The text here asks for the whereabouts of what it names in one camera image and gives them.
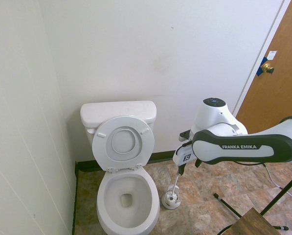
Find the white toilet seat with lid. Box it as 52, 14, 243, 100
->
91, 115, 156, 173

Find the blue tape strip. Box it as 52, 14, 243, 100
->
256, 56, 269, 77

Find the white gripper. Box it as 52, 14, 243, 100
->
172, 143, 194, 176

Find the brown wooden door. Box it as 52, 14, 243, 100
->
235, 0, 292, 134

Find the brass door knob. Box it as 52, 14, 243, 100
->
261, 62, 275, 75

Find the white toilet tank lid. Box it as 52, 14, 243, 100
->
80, 100, 157, 124

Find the white floor cable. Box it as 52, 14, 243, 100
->
263, 163, 292, 207

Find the black floor cable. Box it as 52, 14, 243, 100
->
217, 223, 235, 235

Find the white toilet tank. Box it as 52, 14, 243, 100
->
83, 115, 157, 148

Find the white toilet brush holder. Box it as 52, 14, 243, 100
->
161, 185, 182, 211

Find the black camera tripod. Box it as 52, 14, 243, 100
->
213, 167, 292, 232

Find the white door frame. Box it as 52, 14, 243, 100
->
230, 0, 292, 121

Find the white toilet brush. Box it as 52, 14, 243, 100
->
165, 171, 181, 203

